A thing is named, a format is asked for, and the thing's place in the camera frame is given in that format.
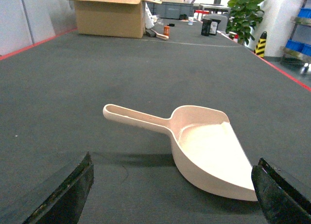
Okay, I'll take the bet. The black canister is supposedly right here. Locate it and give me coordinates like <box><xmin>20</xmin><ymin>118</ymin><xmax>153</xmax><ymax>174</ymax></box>
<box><xmin>201</xmin><ymin>19</ymin><xmax>212</xmax><ymax>36</ymax></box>

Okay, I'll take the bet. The large cardboard box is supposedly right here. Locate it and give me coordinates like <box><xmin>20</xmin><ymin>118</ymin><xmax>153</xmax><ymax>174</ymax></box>
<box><xmin>68</xmin><ymin>0</ymin><xmax>162</xmax><ymax>38</ymax></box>

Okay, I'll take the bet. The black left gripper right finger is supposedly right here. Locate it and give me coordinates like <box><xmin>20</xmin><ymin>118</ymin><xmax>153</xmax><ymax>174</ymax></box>
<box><xmin>251</xmin><ymin>157</ymin><xmax>311</xmax><ymax>224</ymax></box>

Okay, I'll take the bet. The blue storage bin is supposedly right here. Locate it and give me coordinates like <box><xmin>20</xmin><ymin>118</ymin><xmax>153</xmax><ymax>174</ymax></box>
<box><xmin>285</xmin><ymin>39</ymin><xmax>304</xmax><ymax>52</ymax></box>

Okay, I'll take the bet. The grey storage crate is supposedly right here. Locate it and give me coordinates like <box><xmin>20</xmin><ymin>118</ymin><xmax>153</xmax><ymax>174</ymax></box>
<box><xmin>154</xmin><ymin>1</ymin><xmax>193</xmax><ymax>19</ymax></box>

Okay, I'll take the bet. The yellow black striped bollard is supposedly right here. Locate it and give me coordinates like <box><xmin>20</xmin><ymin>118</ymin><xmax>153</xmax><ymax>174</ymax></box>
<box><xmin>254</xmin><ymin>31</ymin><xmax>267</xmax><ymax>58</ymax></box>

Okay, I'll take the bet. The beige plastic scoop tray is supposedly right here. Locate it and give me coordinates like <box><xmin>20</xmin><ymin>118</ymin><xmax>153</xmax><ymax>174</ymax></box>
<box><xmin>103</xmin><ymin>104</ymin><xmax>257</xmax><ymax>202</ymax></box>

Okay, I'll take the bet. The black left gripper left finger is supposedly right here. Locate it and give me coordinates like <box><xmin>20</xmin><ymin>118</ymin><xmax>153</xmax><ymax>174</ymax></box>
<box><xmin>0</xmin><ymin>151</ymin><xmax>94</xmax><ymax>224</ymax></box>

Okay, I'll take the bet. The green potted plant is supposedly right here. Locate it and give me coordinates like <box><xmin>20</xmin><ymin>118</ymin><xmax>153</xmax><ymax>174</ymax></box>
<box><xmin>226</xmin><ymin>0</ymin><xmax>264</xmax><ymax>45</ymax></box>

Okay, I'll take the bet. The wooden handled brush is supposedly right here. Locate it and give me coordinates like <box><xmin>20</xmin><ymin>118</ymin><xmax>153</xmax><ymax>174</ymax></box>
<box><xmin>145</xmin><ymin>29</ymin><xmax>169</xmax><ymax>40</ymax></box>

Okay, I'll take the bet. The steel shelf rack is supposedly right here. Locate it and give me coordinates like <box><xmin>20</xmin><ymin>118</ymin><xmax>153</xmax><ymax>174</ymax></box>
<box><xmin>280</xmin><ymin>0</ymin><xmax>311</xmax><ymax>65</ymax></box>

